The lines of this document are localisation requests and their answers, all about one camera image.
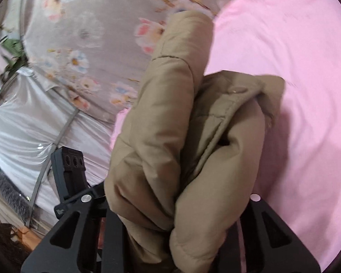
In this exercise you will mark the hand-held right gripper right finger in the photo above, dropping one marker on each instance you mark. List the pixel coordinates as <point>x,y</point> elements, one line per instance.
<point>272,233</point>

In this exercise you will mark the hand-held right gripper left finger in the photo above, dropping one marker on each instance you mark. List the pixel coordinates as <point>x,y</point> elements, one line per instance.
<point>82,233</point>

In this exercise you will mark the khaki quilted puffer jacket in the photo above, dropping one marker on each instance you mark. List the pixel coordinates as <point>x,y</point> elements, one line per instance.
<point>182,136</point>

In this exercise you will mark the silver satin cloth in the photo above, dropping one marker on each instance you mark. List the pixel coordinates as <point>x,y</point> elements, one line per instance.
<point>25,130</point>

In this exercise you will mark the grey fuzzy cloth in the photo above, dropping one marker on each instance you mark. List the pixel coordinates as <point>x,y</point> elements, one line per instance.
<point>10,194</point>

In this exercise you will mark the dark curly hair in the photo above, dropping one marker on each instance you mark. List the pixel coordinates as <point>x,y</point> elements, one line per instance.
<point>4,247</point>

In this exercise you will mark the grey floral quilt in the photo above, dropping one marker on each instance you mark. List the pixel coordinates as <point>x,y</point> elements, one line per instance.
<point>102,48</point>

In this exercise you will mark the green leafy plant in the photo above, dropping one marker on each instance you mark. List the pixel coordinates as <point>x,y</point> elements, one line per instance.
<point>15,52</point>

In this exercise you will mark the pink bed sheet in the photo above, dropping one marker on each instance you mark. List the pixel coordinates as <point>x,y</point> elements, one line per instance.
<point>287,91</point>

